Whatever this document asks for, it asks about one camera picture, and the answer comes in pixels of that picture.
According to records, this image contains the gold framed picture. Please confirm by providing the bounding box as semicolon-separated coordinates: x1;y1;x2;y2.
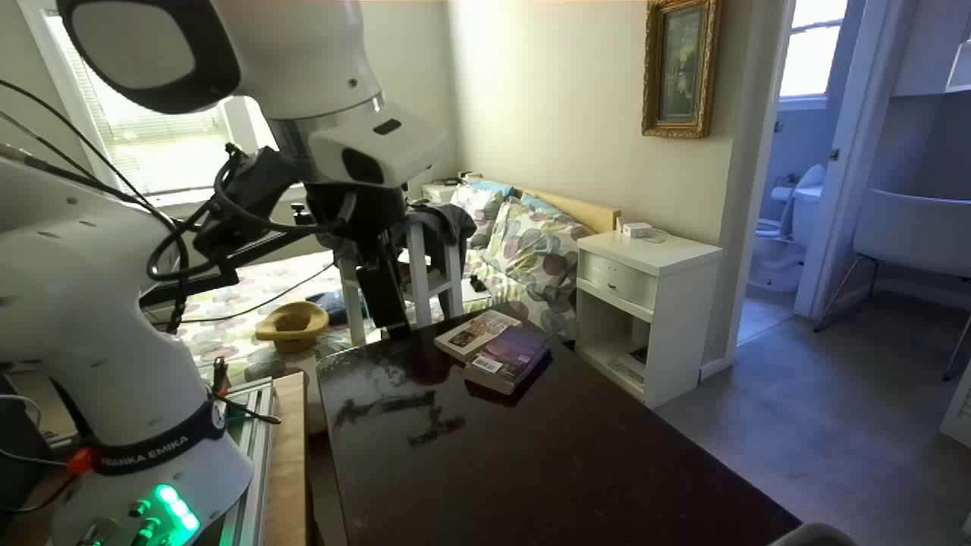
640;0;723;141

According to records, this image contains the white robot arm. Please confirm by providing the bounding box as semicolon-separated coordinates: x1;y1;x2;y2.
3;0;444;477

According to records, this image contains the white nightstand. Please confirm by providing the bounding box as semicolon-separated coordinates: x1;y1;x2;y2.
575;234;718;407

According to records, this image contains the robot base with lights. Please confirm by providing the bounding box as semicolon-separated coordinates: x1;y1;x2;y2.
48;436;250;546

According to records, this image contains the purple paperback book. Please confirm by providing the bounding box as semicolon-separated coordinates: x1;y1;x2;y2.
464;328;549;394

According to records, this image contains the white toilet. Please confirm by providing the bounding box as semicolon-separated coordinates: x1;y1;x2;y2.
749;164;826;293

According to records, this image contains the tan book underneath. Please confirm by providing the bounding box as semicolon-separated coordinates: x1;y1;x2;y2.
435;311;517;360

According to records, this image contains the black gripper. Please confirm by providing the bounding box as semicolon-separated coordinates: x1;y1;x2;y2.
307;182;407;331

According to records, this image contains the yellow bowl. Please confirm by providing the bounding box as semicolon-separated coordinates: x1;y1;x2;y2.
254;301;328;354

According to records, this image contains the small box on nightstand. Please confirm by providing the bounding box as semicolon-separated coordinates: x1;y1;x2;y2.
619;221;658;240

